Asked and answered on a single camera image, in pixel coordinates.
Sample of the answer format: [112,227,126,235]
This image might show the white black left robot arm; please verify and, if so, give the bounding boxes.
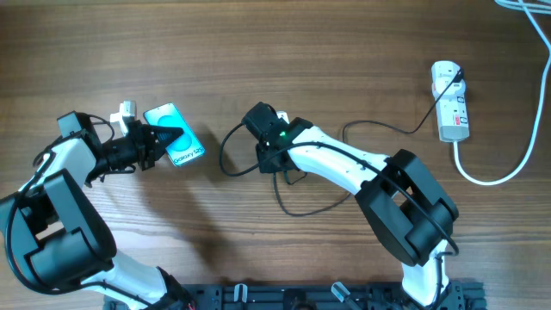
[1,111,195,309]

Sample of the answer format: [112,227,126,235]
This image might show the white power strip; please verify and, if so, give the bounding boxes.
[431,60,470,143]

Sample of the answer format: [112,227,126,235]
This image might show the black USB charging cable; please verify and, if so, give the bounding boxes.
[272,67,465,218]

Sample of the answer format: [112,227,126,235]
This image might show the white power strip cord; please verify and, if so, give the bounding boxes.
[452,0,551,187]

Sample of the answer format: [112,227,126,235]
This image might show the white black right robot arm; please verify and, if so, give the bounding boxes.
[241,102,459,309]

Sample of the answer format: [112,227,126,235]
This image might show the Galaxy smartphone blue screen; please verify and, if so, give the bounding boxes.
[143,102,205,167]

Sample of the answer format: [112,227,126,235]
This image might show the white USB charger plug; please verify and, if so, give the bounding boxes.
[431,73,466,98]

